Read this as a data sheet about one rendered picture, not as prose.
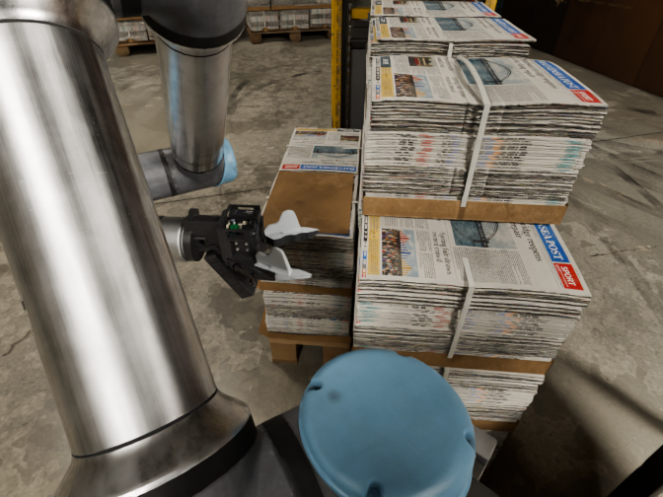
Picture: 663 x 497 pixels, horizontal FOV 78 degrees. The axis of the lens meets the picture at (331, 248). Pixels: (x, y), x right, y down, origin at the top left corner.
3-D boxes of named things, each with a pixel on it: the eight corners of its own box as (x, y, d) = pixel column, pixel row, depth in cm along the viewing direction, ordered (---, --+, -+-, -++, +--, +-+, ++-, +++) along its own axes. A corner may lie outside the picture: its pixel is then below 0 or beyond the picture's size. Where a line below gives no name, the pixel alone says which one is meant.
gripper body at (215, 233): (255, 232, 61) (175, 229, 62) (260, 274, 67) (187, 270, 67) (264, 204, 67) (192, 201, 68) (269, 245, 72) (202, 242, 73)
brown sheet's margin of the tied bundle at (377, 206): (361, 215, 80) (362, 195, 77) (364, 150, 102) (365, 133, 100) (443, 219, 79) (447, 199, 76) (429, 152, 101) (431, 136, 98)
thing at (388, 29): (376, 42, 97) (376, 37, 96) (374, 19, 119) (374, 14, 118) (536, 45, 95) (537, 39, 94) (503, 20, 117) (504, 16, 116)
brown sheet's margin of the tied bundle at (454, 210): (443, 219, 79) (447, 199, 76) (429, 152, 101) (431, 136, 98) (475, 220, 79) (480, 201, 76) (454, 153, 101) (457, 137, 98)
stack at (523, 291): (342, 486, 119) (351, 279, 67) (357, 241, 209) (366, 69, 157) (478, 499, 117) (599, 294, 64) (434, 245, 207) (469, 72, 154)
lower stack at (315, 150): (270, 362, 152) (250, 234, 115) (300, 238, 211) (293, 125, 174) (350, 369, 150) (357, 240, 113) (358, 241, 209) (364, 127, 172)
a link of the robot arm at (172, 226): (162, 270, 68) (180, 240, 74) (189, 271, 67) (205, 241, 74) (150, 234, 63) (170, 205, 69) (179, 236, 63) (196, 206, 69)
